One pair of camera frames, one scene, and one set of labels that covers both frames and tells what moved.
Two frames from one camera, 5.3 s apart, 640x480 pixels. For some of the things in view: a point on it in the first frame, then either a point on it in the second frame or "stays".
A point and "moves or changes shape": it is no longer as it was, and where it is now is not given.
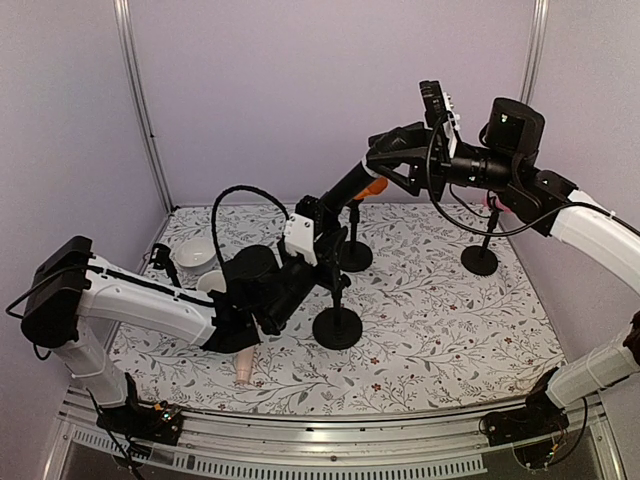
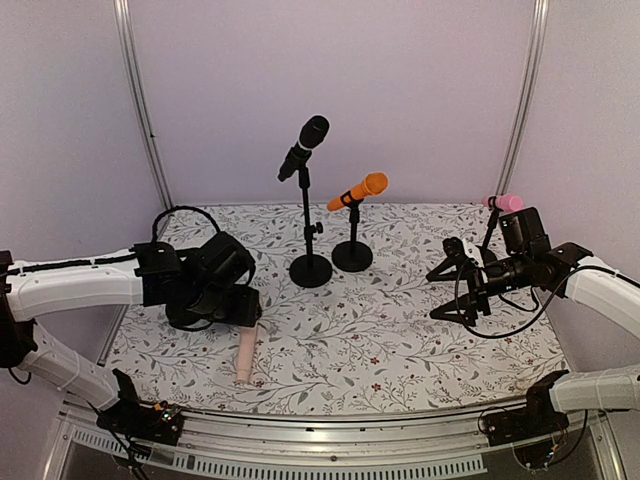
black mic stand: [355, 256] stays
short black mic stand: [483, 260] stays
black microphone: [346, 188] to [313, 132]
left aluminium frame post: [129, 48] stays
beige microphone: [243, 365] stays
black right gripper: [435, 167] to [478, 281]
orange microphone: [374, 188] stays
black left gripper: [320, 232] to [240, 314]
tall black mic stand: [338, 327] moves or changes shape
